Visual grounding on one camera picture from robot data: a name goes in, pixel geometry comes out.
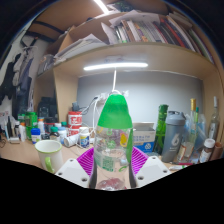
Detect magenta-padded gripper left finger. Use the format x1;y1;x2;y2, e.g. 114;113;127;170
54;147;97;189

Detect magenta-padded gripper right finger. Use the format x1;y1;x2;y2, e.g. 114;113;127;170
129;146;172;188

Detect clear bottle with green cap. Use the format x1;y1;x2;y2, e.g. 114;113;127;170
91;93;135;192

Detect red and green marker pen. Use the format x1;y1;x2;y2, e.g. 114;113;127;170
169;161;194;167

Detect white and blue carton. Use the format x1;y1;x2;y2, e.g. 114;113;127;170
132;122;157;154

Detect white pill bottle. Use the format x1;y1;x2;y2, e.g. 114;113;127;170
78;126;91;149

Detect grey shaker bottle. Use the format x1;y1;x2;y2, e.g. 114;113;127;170
161;110;186;163

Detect green glass bottle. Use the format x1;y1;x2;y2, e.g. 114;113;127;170
153;104;170;155

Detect red and white canister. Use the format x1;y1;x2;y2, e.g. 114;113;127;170
67;111;83;136

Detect brown jar with white lid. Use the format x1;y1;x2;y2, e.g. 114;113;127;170
199;138;216;164

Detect yellow-capped clear bottle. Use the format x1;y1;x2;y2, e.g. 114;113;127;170
186;98;198;152

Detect green box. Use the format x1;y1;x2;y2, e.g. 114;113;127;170
24;111;39;139

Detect slim green-capped bottle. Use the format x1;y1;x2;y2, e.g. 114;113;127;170
194;106;201;125

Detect clear glass bottle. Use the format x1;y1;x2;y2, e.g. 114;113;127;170
208;96;221;141

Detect hanging dark clothes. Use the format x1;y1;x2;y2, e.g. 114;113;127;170
0;39;38;114

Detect white LED light bar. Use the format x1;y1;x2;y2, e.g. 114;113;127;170
83;61;149;72

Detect wooden shelf unit with books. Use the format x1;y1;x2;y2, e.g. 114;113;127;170
34;0;218;78

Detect white ceiling light strip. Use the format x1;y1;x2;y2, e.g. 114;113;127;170
93;0;110;14

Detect white mug with green handle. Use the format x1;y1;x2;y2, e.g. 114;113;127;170
34;139;64;175

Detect white wall power outlet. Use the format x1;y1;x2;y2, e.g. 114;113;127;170
99;90;129;102

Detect white cable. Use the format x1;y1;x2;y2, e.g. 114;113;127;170
83;68;119;116

